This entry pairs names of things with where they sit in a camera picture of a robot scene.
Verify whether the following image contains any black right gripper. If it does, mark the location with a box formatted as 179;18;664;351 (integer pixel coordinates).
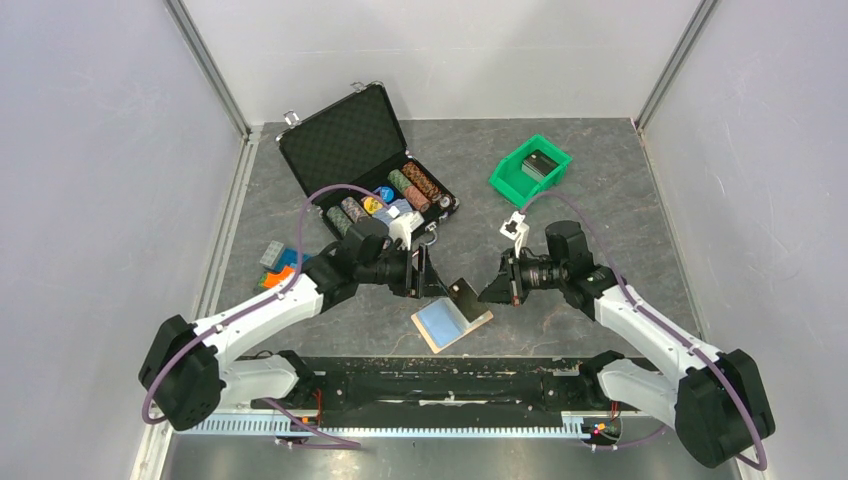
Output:
477;246;567;306

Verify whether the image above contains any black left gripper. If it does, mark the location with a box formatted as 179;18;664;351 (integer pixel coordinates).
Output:
357;243;451;300

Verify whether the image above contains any beige card holder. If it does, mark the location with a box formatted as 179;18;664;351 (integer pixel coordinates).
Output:
411;298;494;354

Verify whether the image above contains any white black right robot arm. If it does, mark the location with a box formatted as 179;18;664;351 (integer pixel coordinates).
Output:
479;212;776;471

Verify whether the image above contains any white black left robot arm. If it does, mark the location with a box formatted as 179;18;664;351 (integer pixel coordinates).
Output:
138;220;448;431

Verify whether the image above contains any blue patterned playing card deck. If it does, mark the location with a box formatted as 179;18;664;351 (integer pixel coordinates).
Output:
374;198;416;224

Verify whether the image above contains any green red chip row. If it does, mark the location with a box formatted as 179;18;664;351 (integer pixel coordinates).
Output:
388;169;430;213

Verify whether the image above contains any yellow big blind button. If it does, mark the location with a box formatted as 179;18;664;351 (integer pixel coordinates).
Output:
362;196;384;215

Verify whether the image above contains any blue small blind button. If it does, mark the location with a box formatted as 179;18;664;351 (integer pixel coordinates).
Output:
373;185;397;204

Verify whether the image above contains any orange blue chip row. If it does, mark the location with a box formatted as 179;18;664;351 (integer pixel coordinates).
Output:
340;197;370;224

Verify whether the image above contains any orange black chip row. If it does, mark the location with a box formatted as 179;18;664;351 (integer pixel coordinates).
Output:
401;161;453;210

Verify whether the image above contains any green blue chip row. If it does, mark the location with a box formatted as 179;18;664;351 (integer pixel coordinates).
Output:
326;206;353;238

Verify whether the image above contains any green plastic bin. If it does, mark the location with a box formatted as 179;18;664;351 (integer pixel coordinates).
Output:
489;134;572;208

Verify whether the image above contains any blue toy brick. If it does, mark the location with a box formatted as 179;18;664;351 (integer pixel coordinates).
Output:
274;248;299;272

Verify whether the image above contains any black poker chip case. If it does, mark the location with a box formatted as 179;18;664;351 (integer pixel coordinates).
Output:
276;81;460;225

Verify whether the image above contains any orange curved toy piece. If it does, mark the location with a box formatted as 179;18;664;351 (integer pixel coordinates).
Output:
257;265;295;290

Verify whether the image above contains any grey toy brick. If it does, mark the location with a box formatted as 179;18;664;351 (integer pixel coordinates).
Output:
259;240;285;271

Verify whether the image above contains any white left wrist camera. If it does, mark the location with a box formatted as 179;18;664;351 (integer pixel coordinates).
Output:
388;211;424;250

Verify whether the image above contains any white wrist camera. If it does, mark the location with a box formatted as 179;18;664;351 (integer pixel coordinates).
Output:
388;211;424;250
499;211;530;258

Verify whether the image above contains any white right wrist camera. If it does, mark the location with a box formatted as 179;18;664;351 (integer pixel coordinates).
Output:
499;211;530;258

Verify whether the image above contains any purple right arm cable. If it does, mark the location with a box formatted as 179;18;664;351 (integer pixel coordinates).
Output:
519;192;770;473

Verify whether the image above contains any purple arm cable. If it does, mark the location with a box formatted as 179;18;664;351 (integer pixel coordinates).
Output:
141;184;402;453
519;192;770;473

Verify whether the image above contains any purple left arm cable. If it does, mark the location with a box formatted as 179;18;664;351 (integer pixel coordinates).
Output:
141;184;402;453

